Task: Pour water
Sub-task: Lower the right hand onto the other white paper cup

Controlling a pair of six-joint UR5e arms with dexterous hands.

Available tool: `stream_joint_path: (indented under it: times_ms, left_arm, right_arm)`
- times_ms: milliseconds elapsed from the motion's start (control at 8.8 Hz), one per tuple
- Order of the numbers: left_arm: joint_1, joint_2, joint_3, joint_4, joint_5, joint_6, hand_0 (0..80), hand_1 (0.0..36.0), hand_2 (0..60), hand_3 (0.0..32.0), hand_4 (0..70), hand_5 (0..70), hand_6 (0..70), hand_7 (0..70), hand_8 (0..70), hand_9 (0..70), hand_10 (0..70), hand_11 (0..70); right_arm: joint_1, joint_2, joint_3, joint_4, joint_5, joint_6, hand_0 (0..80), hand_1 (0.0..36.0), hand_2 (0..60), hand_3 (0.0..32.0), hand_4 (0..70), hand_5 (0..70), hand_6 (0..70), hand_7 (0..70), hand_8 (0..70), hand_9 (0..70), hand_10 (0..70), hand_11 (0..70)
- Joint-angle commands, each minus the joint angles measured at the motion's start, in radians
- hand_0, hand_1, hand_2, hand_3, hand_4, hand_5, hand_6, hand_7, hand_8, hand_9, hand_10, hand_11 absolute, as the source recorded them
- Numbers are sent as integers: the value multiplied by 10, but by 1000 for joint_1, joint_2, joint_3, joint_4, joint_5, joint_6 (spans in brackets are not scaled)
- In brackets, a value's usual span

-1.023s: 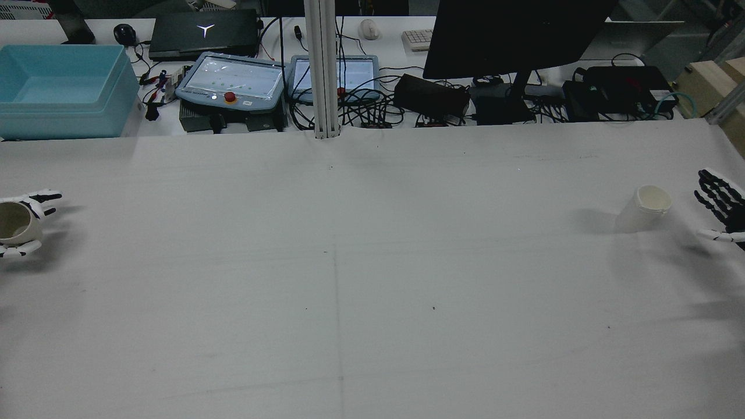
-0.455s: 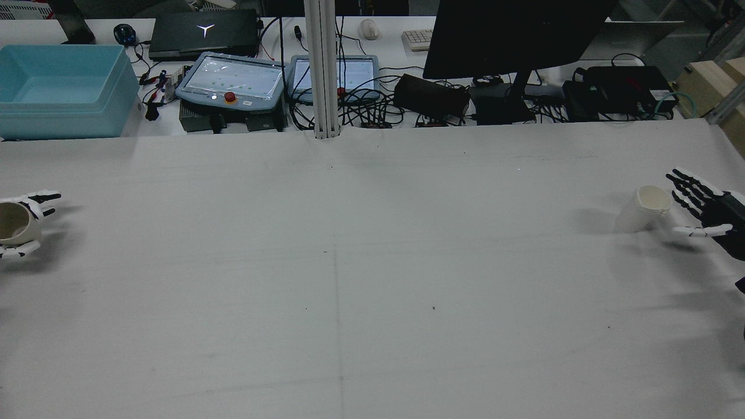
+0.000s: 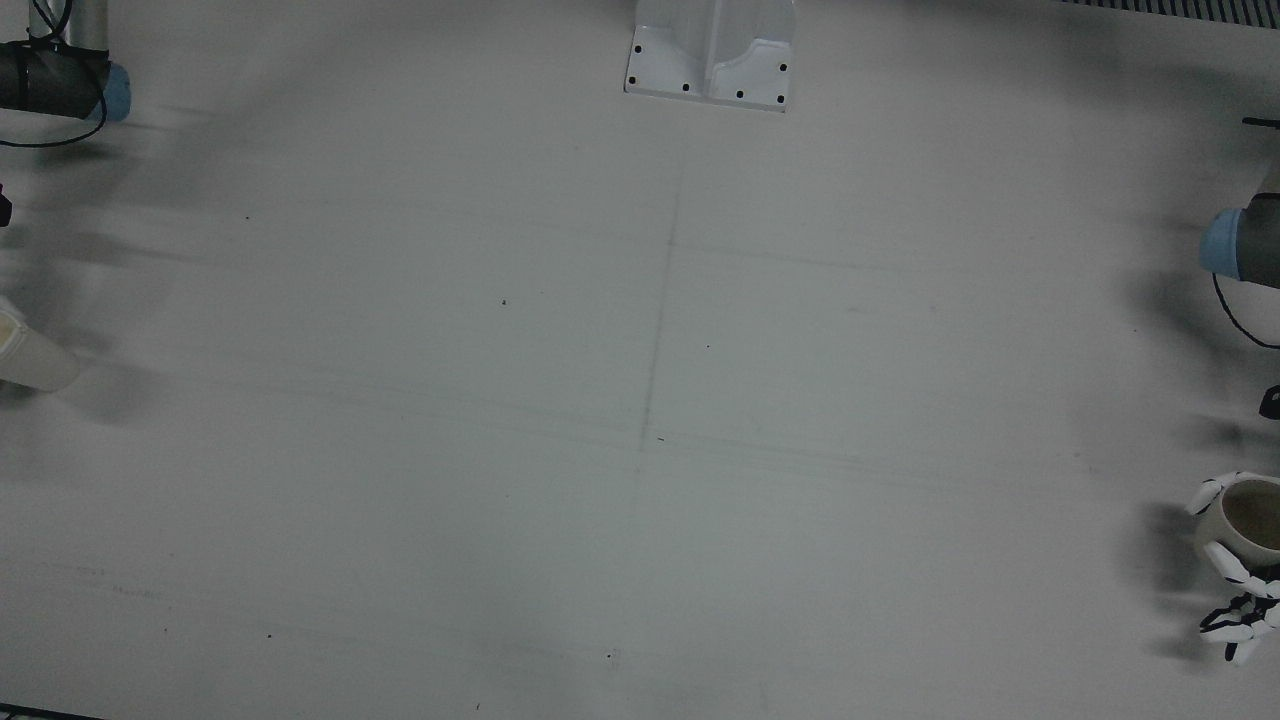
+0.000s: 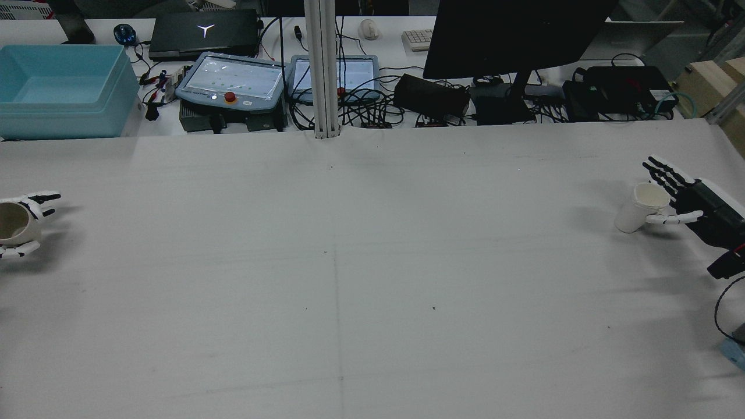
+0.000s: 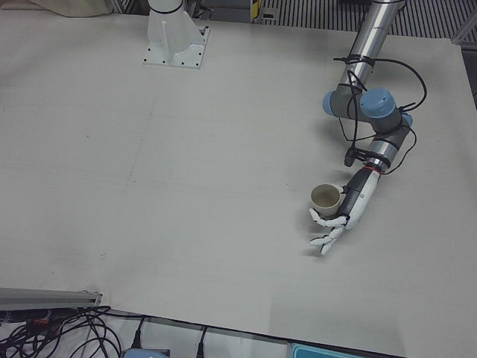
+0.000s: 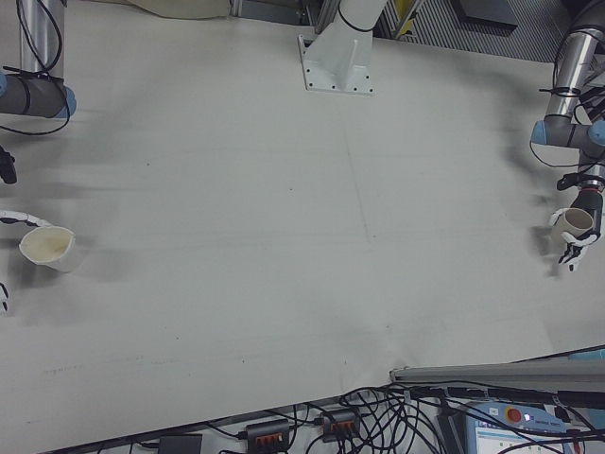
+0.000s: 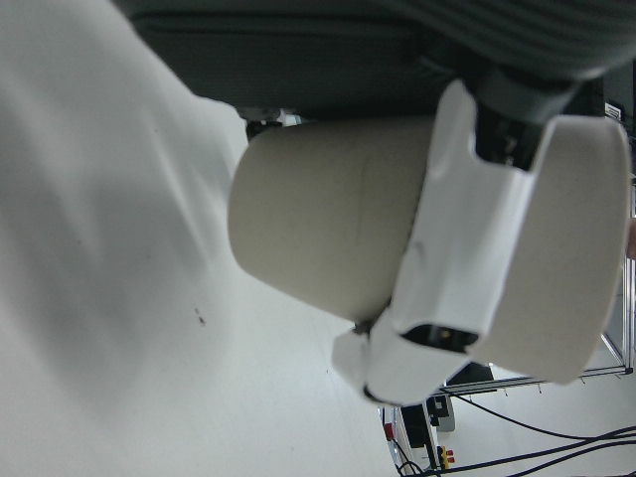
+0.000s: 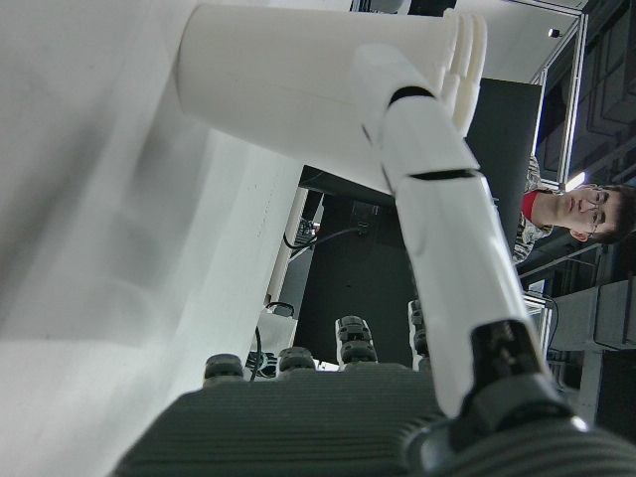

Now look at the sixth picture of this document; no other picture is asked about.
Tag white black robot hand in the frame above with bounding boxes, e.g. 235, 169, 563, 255
548, 187, 605, 273
0, 210, 56, 317

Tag beige paper cup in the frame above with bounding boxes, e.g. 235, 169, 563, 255
551, 207, 596, 242

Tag cream paper cup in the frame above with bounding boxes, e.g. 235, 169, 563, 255
18, 225, 81, 274

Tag dark grey plate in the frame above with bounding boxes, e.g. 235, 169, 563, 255
456, 0, 519, 33

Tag grey corrugated mat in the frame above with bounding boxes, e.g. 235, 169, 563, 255
372, 0, 568, 62

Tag blue teach pendant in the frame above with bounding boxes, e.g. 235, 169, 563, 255
465, 400, 605, 454

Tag black power adapter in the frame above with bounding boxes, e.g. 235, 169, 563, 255
158, 433, 205, 454

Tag black orange connector hub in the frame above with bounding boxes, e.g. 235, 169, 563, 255
320, 409, 361, 442
244, 417, 293, 449

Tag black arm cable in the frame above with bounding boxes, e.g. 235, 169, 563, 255
0, 0, 73, 138
527, 32, 605, 167

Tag aluminium extrusion rail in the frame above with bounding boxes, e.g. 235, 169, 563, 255
389, 362, 605, 411

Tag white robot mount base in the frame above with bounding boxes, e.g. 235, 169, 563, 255
296, 0, 387, 97

